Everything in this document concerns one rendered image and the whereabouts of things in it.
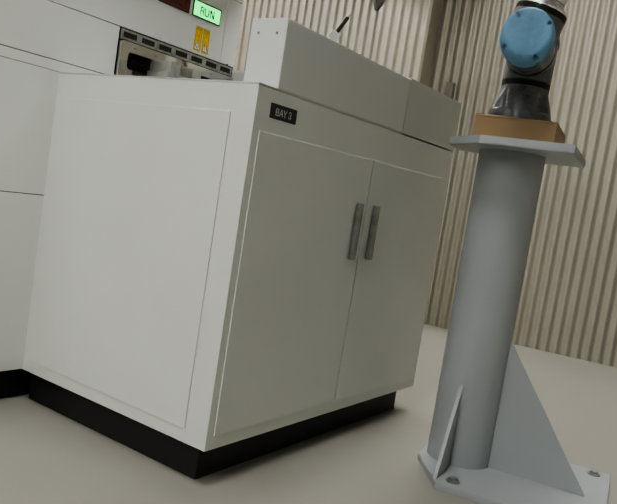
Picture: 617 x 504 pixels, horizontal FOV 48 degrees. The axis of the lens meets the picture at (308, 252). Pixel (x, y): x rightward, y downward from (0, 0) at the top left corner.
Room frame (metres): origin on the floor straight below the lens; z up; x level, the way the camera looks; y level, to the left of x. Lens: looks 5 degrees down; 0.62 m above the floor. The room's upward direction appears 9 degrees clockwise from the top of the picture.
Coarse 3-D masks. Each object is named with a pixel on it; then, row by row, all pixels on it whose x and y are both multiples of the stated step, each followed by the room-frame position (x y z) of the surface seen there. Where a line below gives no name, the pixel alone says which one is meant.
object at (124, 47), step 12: (120, 48) 1.85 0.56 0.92; (132, 48) 1.87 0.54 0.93; (144, 48) 1.91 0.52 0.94; (120, 60) 1.85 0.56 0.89; (156, 60) 1.95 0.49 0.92; (168, 60) 1.98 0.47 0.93; (180, 60) 2.02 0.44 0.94; (120, 72) 1.85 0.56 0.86; (132, 72) 1.88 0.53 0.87; (204, 72) 2.10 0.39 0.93; (216, 72) 2.15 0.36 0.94
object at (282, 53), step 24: (264, 24) 1.45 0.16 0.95; (288, 24) 1.42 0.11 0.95; (264, 48) 1.44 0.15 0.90; (288, 48) 1.43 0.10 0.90; (312, 48) 1.49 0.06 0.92; (336, 48) 1.57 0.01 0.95; (264, 72) 1.44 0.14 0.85; (288, 72) 1.44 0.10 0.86; (312, 72) 1.50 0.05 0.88; (336, 72) 1.58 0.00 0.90; (360, 72) 1.66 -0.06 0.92; (384, 72) 1.75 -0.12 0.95; (312, 96) 1.52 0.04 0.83; (336, 96) 1.59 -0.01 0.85; (360, 96) 1.68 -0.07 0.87; (384, 96) 1.77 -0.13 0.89; (384, 120) 1.78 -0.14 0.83
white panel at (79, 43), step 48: (0, 0) 1.57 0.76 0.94; (48, 0) 1.67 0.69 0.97; (96, 0) 1.78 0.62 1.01; (144, 0) 1.90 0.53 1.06; (192, 0) 2.05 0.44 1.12; (240, 0) 2.21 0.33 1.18; (0, 48) 1.58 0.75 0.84; (48, 48) 1.68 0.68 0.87; (96, 48) 1.80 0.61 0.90; (192, 48) 2.07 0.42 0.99
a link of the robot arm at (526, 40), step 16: (528, 0) 1.59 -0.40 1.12; (544, 0) 1.58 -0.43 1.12; (560, 0) 1.59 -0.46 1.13; (512, 16) 1.59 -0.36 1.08; (528, 16) 1.57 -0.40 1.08; (544, 16) 1.56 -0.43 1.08; (560, 16) 1.58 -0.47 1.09; (512, 32) 1.59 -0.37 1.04; (528, 32) 1.57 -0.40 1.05; (544, 32) 1.56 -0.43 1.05; (560, 32) 1.61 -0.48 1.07; (512, 48) 1.59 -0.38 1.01; (528, 48) 1.57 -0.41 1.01; (544, 48) 1.56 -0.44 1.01; (512, 64) 1.63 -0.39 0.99; (528, 64) 1.60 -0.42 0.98; (544, 64) 1.65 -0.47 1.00
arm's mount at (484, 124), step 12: (480, 120) 1.72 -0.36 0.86; (492, 120) 1.71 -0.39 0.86; (504, 120) 1.69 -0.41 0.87; (516, 120) 1.68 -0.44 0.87; (528, 120) 1.67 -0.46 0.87; (540, 120) 1.66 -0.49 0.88; (480, 132) 1.72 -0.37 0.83; (492, 132) 1.70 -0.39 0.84; (504, 132) 1.69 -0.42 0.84; (516, 132) 1.68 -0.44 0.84; (528, 132) 1.67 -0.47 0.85; (540, 132) 1.66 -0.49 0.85; (552, 132) 1.65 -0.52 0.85
